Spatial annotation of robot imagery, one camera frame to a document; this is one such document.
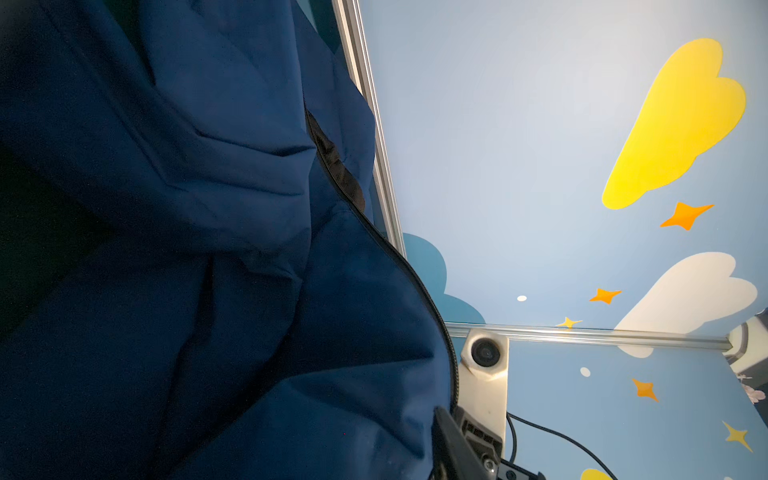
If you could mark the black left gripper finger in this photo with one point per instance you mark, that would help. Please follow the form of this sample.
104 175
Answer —
453 458

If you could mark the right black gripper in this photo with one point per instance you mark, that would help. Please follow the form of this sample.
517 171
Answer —
486 446

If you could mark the blue jacket with black lining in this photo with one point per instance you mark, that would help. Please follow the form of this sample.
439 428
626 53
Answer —
235 314

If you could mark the horizontal aluminium back rail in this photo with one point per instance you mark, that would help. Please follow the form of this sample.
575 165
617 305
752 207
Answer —
595 336

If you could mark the left aluminium corner post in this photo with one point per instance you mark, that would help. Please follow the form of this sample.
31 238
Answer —
350 25

